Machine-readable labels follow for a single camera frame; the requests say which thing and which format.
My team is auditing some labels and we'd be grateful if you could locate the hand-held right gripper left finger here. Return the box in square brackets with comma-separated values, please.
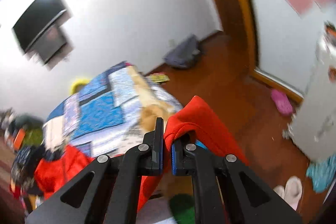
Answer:
[25, 117, 164, 224]

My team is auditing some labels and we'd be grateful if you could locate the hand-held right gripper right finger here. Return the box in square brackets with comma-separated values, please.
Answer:
[171, 132, 302, 224]

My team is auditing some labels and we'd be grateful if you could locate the red garment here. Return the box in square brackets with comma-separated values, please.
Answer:
[34, 96, 250, 211]

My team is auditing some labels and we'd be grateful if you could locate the pile of dark clothes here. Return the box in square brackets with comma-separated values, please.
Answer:
[10, 145, 66, 195]

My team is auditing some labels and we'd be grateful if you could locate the beige fleece blanket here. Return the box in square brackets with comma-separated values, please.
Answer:
[129, 67, 182, 133]

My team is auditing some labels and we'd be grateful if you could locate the green mat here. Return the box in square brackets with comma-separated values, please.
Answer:
[169, 195, 196, 224]

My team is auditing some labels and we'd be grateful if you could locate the blue patchwork printed bedsheet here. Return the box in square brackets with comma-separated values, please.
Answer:
[43, 61, 184, 159]

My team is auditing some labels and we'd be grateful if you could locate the yellow green packet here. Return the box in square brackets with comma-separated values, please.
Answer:
[146, 73, 171, 84]

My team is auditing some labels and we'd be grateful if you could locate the grey backpack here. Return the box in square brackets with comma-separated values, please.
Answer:
[163, 35, 202, 69]

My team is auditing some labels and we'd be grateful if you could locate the white slipper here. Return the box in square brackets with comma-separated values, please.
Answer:
[285, 177, 303, 210]
[273, 185, 285, 199]

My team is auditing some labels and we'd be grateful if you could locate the yellow plush item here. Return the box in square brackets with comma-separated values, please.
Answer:
[70, 77, 91, 94]

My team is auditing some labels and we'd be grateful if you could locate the pink clog shoe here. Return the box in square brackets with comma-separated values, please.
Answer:
[270, 89, 294, 116]

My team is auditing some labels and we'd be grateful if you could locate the orange box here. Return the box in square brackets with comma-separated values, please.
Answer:
[13, 128, 27, 151]

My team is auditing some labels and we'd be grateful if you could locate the teal cloth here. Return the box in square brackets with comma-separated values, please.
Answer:
[306, 154, 336, 193]

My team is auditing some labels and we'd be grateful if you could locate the white cabinet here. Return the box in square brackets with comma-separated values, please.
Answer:
[289, 22, 336, 161]

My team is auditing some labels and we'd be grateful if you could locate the black wall television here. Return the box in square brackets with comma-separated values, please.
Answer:
[12, 0, 74, 71]

